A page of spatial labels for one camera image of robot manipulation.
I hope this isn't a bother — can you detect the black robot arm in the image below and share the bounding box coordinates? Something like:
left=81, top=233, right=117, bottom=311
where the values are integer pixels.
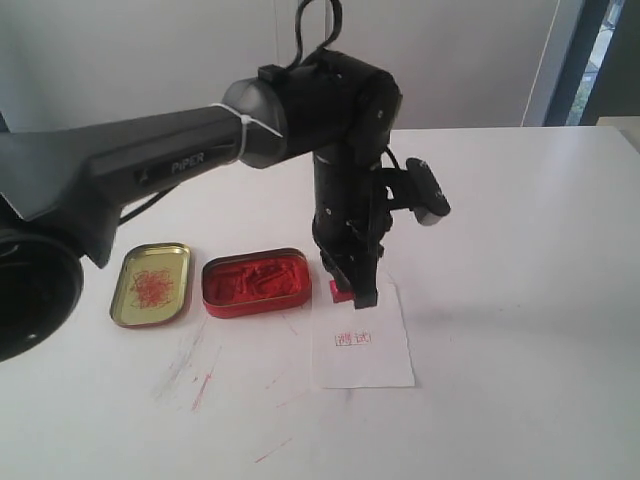
left=1, top=49, right=401, bottom=360

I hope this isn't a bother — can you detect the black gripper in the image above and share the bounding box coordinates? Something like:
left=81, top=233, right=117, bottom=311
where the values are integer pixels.
left=312, top=149, right=390, bottom=309

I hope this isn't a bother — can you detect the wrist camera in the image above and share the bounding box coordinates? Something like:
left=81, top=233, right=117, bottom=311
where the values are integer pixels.
left=382, top=158, right=451, bottom=226

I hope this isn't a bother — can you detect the black cable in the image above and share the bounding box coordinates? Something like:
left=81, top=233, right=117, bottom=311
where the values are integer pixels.
left=284, top=0, right=346, bottom=69

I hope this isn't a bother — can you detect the white paper sheet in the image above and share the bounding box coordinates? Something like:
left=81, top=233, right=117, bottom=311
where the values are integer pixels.
left=311, top=273, right=415, bottom=389

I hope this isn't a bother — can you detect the gold tin lid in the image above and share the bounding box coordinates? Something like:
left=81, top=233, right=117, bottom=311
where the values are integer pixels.
left=110, top=242, right=192, bottom=328

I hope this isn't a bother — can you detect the red stamp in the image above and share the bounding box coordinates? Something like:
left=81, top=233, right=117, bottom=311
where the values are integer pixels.
left=329, top=280, right=354, bottom=304

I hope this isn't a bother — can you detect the red ink tin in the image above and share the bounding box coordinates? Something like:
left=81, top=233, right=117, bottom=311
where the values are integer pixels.
left=201, top=248, right=312, bottom=319

